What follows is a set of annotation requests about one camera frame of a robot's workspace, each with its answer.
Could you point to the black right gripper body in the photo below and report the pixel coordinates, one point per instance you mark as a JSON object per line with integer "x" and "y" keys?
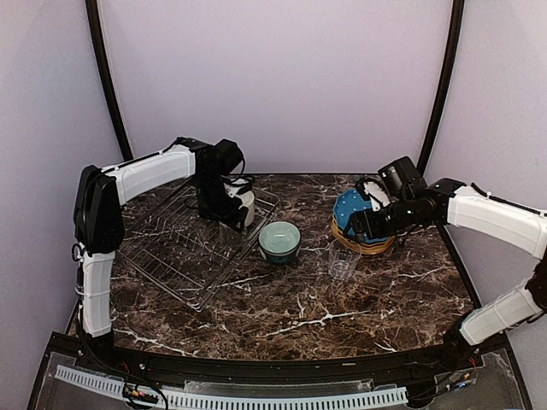
{"x": 402, "y": 217}

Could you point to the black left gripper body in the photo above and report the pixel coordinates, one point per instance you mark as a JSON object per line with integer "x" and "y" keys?
{"x": 215, "y": 201}

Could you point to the white ribbed ceramic mug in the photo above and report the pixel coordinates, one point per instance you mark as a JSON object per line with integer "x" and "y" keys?
{"x": 242, "y": 190}

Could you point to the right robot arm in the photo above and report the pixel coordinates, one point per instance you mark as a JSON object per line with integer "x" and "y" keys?
{"x": 502, "y": 243}

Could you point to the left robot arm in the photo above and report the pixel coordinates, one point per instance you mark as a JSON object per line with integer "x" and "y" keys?
{"x": 103, "y": 192}

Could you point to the blue polka dot plate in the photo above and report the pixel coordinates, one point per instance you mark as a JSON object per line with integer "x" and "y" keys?
{"x": 346, "y": 204}

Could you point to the clear plastic tumbler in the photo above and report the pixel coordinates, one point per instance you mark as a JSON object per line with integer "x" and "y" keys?
{"x": 342, "y": 260}

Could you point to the green ribbed ceramic bowl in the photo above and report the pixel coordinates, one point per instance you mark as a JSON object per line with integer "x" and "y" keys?
{"x": 279, "y": 242}

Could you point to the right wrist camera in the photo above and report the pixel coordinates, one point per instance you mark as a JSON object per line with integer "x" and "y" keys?
{"x": 373, "y": 190}

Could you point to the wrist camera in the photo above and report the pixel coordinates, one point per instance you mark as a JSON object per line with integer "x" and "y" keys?
{"x": 228, "y": 155}
{"x": 373, "y": 190}

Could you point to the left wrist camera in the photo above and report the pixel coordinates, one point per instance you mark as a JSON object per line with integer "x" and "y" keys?
{"x": 228, "y": 155}

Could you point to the wire dish rack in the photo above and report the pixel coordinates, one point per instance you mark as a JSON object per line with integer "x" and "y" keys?
{"x": 183, "y": 254}

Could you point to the black aluminium front rail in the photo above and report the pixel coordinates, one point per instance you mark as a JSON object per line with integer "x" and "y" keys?
{"x": 417, "y": 366}

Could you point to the white slotted cable duct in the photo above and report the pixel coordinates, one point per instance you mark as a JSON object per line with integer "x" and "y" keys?
{"x": 202, "y": 395}

